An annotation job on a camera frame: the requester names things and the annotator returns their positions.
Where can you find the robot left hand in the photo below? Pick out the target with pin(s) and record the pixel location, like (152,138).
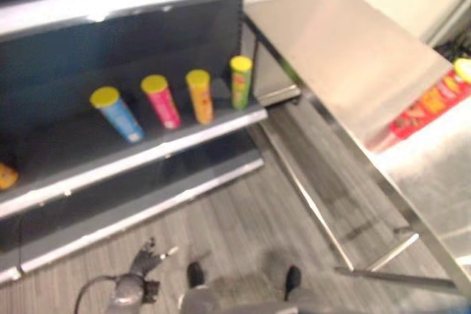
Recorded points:
(144,259)

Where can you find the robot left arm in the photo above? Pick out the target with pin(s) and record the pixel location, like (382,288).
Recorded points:
(127,293)

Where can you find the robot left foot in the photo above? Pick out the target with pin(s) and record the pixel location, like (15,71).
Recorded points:
(195,274)

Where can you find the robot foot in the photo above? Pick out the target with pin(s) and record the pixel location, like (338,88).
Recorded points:
(195,274)
(293,280)

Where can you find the robot silver body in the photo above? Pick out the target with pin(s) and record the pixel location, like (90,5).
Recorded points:
(250,301)

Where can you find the blue chip can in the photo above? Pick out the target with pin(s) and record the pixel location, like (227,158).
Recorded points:
(119,115)

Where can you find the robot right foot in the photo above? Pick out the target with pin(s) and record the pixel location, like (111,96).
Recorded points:
(293,280)

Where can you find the grey store shelf unit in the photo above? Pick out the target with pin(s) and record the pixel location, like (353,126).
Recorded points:
(121,108)

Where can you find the pink chip can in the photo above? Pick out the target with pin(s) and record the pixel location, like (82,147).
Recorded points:
(162,102)

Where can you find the orange snack package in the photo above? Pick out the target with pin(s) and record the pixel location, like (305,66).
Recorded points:
(6,176)

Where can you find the orange chip can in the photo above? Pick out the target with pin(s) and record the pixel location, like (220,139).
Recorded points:
(200,97)

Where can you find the green chip can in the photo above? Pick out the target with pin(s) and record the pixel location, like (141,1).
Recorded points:
(240,84)

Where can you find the stainless steel table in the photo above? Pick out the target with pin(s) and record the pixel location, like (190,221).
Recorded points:
(368,108)

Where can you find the red chip can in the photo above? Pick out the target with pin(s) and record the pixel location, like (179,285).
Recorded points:
(428,102)

